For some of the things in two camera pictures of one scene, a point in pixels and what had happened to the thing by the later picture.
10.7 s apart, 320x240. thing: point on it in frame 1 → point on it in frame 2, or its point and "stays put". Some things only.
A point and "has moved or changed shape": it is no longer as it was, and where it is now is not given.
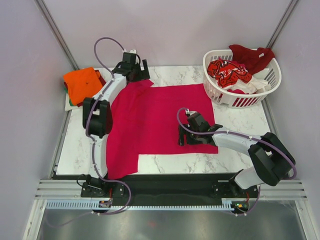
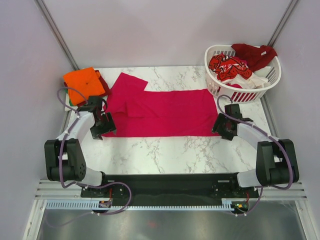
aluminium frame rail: (71, 189) stays put
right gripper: (181, 133) → (220, 119)
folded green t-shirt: (70, 102) stays put
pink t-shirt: (145, 121) has moved or changed shape
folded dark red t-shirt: (103, 81) stays put
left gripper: (144, 74) → (96, 133)
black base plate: (170, 188) stays put
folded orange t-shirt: (82, 84) stays put
